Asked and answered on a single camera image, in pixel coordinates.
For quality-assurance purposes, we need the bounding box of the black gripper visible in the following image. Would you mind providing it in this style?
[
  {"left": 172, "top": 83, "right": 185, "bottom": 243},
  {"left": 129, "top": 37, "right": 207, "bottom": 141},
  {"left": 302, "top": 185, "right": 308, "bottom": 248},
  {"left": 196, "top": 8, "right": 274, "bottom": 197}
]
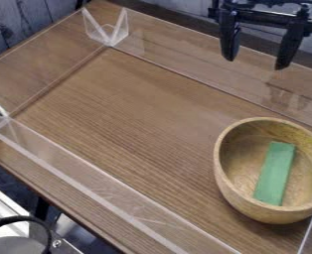
[{"left": 208, "top": 0, "right": 312, "bottom": 70}]

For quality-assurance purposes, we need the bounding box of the green rectangular block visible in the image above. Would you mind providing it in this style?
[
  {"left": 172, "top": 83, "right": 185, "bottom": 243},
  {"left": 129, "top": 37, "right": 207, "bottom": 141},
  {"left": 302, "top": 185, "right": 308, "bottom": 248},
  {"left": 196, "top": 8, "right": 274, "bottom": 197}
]
[{"left": 252, "top": 142, "right": 295, "bottom": 206}]

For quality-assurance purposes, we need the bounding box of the brown wooden bowl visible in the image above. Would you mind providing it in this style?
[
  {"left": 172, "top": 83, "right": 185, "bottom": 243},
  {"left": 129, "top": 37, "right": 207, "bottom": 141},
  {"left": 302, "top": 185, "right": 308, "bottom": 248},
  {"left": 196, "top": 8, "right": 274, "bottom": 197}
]
[{"left": 213, "top": 117, "right": 312, "bottom": 224}]

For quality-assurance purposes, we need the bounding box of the clear acrylic front barrier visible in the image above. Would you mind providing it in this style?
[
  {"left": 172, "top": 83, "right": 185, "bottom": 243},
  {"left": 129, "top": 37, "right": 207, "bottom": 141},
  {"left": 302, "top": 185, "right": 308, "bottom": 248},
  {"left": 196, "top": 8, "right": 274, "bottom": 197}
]
[{"left": 0, "top": 105, "right": 240, "bottom": 254}]

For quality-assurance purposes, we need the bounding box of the black table leg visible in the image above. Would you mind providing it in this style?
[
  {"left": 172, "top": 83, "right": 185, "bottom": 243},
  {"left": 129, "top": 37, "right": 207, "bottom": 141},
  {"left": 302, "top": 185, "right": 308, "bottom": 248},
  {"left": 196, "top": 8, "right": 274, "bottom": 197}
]
[{"left": 34, "top": 197, "right": 50, "bottom": 221}]

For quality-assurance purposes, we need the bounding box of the clear acrylic corner bracket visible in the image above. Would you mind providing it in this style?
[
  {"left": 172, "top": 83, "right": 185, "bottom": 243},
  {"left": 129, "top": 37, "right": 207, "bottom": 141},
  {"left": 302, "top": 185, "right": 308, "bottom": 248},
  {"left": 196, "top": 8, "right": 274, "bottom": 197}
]
[{"left": 81, "top": 8, "right": 129, "bottom": 47}]

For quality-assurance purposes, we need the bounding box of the grey metal bracket with screw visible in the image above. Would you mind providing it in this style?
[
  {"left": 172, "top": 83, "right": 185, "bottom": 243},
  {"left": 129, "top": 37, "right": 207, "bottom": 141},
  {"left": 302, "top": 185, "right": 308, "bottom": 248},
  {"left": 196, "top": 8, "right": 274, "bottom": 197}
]
[{"left": 41, "top": 233, "right": 82, "bottom": 254}]

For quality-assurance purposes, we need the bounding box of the black cable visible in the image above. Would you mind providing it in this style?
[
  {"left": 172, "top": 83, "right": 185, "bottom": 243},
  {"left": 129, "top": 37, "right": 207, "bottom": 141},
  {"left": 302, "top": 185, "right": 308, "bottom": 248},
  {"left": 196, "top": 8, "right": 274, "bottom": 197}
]
[{"left": 0, "top": 215, "right": 54, "bottom": 254}]

